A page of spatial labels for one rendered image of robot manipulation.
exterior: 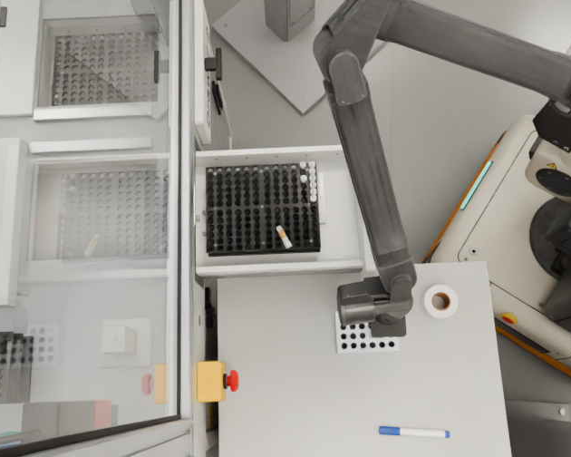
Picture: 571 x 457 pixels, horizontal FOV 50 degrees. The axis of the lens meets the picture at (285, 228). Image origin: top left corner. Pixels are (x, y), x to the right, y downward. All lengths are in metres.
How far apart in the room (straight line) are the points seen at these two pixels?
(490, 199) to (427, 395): 0.81
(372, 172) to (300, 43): 1.50
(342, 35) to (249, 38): 1.59
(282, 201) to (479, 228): 0.85
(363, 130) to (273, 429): 0.67
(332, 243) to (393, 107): 1.13
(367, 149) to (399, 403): 0.60
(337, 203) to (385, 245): 0.32
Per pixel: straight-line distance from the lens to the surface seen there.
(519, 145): 2.04
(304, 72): 2.31
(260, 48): 2.36
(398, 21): 0.83
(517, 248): 1.93
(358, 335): 1.26
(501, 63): 0.90
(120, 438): 0.68
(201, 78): 1.30
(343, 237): 1.26
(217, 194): 1.22
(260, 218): 1.20
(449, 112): 2.34
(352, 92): 0.82
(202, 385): 1.15
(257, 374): 1.29
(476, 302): 1.36
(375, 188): 0.92
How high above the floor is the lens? 2.05
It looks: 75 degrees down
